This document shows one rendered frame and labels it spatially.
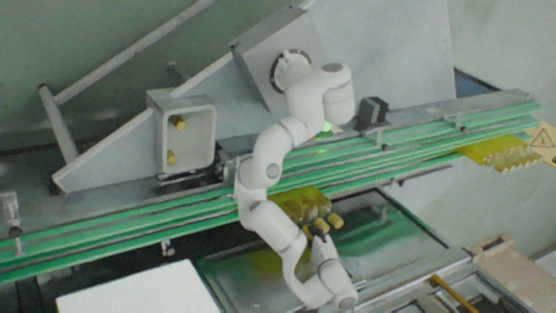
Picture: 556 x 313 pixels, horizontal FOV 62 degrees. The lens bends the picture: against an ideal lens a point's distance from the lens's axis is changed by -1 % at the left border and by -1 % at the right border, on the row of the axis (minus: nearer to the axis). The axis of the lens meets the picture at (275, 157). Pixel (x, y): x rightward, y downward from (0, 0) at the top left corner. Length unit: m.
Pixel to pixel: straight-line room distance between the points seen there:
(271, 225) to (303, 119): 0.28
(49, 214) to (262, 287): 0.67
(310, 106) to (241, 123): 0.52
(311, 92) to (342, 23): 0.61
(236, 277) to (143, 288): 0.28
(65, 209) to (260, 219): 0.62
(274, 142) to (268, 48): 0.40
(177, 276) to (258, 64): 0.70
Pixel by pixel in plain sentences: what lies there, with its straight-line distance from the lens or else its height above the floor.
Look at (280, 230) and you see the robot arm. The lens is 1.20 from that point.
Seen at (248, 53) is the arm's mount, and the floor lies 0.85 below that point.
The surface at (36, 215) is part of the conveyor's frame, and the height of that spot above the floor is 0.83.
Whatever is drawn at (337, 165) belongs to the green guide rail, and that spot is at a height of 0.93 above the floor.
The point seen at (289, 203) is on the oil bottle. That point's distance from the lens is 1.61.
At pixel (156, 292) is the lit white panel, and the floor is 1.09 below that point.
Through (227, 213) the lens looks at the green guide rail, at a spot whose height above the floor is 0.92.
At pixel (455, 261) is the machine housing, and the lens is 1.84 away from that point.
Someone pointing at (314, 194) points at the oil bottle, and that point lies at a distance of 1.67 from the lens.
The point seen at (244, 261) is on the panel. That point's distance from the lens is 1.59.
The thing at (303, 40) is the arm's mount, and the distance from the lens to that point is 1.54.
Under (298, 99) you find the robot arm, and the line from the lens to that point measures 1.20.
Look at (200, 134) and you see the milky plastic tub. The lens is 1.60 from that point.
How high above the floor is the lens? 2.04
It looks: 44 degrees down
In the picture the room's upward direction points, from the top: 134 degrees clockwise
